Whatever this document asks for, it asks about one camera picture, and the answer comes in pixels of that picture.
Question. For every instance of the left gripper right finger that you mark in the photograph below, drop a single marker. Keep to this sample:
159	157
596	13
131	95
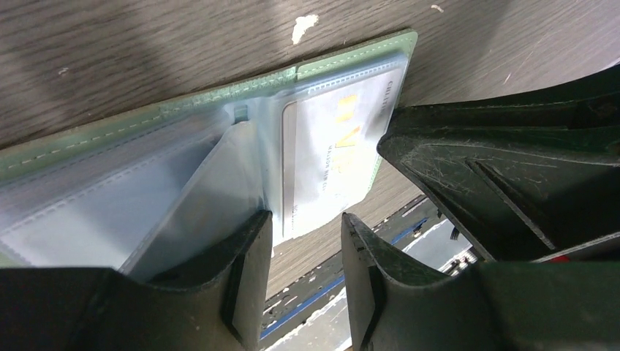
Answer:
524	306

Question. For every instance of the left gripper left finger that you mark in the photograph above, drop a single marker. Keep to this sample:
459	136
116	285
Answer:
213	301

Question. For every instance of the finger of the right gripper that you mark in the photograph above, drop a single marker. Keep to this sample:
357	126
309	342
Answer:
524	176

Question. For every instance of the white credit card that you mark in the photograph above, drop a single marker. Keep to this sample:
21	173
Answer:
330	132

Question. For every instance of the aluminium rail frame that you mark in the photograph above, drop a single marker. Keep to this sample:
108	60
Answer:
374	299

